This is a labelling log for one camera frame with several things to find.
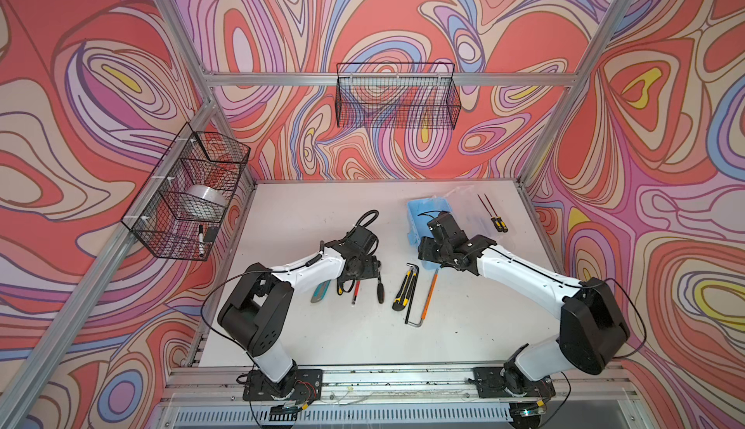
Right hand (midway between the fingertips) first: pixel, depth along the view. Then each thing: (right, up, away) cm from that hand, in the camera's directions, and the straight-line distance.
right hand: (429, 255), depth 87 cm
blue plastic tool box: (+14, +17, +17) cm, 28 cm away
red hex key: (-23, -12, +3) cm, 26 cm away
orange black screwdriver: (+22, +11, +7) cm, 26 cm away
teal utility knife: (-34, -12, +1) cm, 36 cm away
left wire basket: (-67, +14, -14) cm, 70 cm away
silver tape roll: (-60, +17, -14) cm, 64 cm away
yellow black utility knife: (-9, -14, -1) cm, 16 cm away
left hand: (-18, -5, +3) cm, 20 cm away
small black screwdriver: (+24, +11, +6) cm, 27 cm away
